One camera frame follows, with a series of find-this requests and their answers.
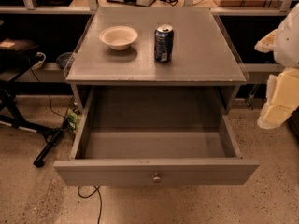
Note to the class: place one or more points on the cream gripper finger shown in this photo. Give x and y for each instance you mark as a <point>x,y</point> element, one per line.
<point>282,99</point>
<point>267,43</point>

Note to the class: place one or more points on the grey top drawer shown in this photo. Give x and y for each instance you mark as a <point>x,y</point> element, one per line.
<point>161,136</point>

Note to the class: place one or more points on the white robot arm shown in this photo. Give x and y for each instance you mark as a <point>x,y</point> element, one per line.
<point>286,50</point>

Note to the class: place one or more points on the grey drawer cabinet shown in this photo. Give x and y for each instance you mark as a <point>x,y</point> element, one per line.
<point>201,55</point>

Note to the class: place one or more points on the blue soda can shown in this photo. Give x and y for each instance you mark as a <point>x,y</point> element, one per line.
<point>163,43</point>

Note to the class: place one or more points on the white paper bowl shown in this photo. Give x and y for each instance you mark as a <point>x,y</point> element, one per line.
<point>119,37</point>

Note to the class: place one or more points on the grey bowl on shelf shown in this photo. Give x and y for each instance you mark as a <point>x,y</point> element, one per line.
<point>64,59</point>

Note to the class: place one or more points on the green chip bag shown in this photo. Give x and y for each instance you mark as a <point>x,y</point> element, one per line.
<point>72,119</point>

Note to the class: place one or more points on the white bowl on shelf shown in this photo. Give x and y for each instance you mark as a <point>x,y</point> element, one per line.
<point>40,59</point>

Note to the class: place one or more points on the black stand with legs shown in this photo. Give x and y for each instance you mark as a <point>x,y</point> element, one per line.
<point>18,56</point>

